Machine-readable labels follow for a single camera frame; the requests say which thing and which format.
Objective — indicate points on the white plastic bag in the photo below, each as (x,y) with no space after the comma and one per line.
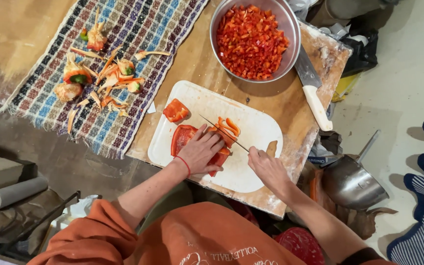
(75,211)

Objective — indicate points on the yellow container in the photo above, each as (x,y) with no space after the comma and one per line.
(344,86)

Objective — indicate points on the small white paper scrap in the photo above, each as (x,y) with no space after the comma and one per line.
(151,108)

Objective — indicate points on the person's right fingers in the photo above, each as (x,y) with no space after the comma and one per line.
(256,154)

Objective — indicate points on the black plastic bag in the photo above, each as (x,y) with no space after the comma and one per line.
(361,51)

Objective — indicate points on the thin-bladed kitchen knife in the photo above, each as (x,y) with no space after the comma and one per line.
(223,132)

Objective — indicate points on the bunch of red pepper strips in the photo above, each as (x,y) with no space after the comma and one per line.
(228,127)

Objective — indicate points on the person's left hand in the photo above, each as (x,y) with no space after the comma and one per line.
(197,154)

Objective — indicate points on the small red pepper chunk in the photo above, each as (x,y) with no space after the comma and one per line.
(176,110)

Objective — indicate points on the heap of diced red pepper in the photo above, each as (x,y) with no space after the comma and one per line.
(250,40)

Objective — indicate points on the orange sweatshirt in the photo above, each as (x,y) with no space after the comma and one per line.
(197,235)

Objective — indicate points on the pile of pepper scraps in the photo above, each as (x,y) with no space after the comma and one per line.
(75,75)

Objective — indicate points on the round metal bowl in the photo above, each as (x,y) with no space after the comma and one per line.
(289,33)

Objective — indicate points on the large floured wooden board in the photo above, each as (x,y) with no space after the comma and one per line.
(204,62)

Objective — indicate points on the person's right hand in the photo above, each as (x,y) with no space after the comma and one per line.
(269,169)

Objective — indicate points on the checkered woven cloth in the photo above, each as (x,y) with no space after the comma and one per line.
(145,33)

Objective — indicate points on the black metal rod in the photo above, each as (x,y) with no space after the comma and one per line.
(39,221)

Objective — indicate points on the white plastic cutting board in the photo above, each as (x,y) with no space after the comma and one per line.
(212,99)

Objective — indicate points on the crumpled printed plastic bag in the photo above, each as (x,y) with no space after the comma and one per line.
(322,151)

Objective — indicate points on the large red pepper piece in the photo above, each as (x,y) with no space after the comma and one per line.
(182,138)

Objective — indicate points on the red patterned plastic bag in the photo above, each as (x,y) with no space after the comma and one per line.
(302,244)

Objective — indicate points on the grey cardboard roll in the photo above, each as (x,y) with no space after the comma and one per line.
(13,193)

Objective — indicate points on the brown paper bag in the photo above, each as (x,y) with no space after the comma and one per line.
(363,221)

